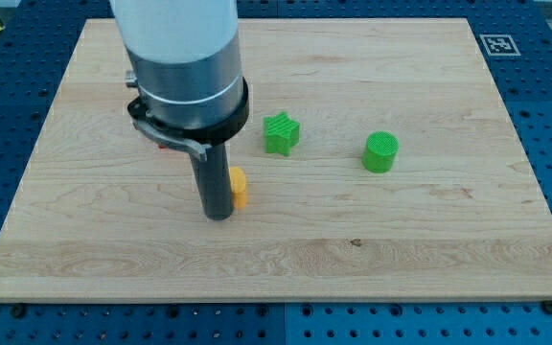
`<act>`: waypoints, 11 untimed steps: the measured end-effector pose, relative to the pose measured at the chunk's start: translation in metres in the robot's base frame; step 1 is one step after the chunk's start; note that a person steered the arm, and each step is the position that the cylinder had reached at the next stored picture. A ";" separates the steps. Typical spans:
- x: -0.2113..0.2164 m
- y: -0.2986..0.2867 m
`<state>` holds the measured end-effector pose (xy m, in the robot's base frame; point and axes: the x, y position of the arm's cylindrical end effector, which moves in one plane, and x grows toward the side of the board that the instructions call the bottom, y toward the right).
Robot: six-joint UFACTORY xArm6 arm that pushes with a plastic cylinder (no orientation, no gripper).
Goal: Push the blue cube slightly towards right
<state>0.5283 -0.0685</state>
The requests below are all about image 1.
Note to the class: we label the green cylinder block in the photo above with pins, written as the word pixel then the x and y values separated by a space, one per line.
pixel 381 147

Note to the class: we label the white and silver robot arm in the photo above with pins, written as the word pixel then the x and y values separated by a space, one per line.
pixel 186 58

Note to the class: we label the wooden board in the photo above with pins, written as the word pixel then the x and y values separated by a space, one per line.
pixel 102 215

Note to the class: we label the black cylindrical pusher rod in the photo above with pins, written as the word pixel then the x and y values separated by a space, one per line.
pixel 213 182

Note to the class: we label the green star block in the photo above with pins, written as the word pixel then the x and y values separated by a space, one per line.
pixel 281 133

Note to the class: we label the white fiducial marker tag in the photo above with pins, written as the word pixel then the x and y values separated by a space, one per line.
pixel 499 45

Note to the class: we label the yellow block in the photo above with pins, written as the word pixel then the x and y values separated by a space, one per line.
pixel 238 184

